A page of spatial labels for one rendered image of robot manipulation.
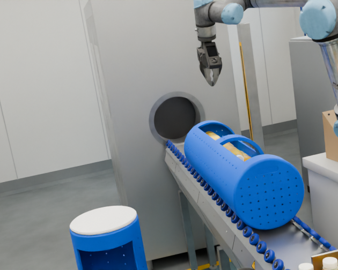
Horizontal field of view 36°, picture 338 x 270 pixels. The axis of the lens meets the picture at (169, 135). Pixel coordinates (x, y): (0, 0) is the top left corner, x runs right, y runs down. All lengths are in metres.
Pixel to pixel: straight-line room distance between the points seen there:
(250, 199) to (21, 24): 4.89
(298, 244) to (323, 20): 0.81
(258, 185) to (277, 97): 5.34
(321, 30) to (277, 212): 0.73
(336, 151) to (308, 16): 0.64
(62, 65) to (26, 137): 0.99
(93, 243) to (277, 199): 0.73
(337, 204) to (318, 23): 0.74
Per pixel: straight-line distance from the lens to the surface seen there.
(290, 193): 2.03
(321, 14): 1.67
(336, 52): 1.75
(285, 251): 1.94
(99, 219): 2.18
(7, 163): 6.67
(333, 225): 2.17
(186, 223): 3.66
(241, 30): 2.95
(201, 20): 1.99
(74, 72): 6.51
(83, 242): 2.10
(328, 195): 2.13
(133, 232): 2.12
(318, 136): 4.60
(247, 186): 1.96
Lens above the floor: 1.80
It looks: 13 degrees down
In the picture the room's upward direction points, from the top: 9 degrees counter-clockwise
